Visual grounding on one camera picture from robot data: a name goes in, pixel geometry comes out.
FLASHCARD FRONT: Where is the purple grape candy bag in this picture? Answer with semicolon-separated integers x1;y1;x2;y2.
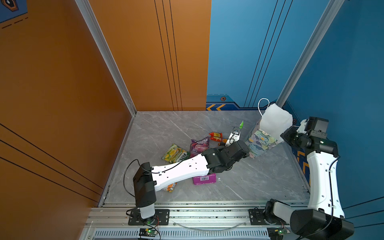
193;174;217;186

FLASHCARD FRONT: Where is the colourful white paper bag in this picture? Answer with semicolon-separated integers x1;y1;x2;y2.
246;98;293;159

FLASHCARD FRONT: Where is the orange snack bag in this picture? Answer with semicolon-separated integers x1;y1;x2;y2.
163;183;177;193

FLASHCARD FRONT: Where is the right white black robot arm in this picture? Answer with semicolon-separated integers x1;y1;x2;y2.
264;126;355;240

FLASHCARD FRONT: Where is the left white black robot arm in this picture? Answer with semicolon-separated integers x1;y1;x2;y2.
133;140;250;220

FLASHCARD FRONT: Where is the purple small snack bag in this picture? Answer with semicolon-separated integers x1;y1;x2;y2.
190;137;210;158

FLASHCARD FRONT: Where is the green yellow Fox's candy bag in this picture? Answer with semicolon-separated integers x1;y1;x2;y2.
162;144;190;164

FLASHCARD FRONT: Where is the small red snack pack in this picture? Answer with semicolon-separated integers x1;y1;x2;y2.
209;132;223;142

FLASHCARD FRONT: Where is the right green circuit board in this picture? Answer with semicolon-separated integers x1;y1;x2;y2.
267;228;291;240

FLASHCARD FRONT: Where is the green circuit board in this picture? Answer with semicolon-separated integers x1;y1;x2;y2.
267;228;291;240
138;228;161;240

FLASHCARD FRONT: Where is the left green circuit board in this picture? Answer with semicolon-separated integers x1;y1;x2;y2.
138;228;161;240

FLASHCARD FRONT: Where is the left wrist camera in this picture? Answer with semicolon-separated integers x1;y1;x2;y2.
225;127;242;147

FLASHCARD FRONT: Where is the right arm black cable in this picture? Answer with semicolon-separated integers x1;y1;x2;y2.
295;155;341;240

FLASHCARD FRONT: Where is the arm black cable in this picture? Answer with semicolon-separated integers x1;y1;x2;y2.
295;155;341;240
123;158;187;199

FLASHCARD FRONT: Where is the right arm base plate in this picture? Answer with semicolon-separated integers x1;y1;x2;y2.
248;208;289;226

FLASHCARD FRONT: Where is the aluminium rail frame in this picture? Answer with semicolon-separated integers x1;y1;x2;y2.
80;201;296;240

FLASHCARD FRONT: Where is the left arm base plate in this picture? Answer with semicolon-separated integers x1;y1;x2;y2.
126;209;170;226

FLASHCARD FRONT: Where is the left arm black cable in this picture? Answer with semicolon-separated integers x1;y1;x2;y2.
123;158;187;199

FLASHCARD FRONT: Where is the right aluminium corner post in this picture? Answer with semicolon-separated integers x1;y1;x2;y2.
276;0;345;108

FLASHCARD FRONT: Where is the aluminium corner post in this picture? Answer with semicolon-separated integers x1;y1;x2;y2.
75;0;137;117
276;0;345;108

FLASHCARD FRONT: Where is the left aluminium corner post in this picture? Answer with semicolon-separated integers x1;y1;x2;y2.
75;0;137;117

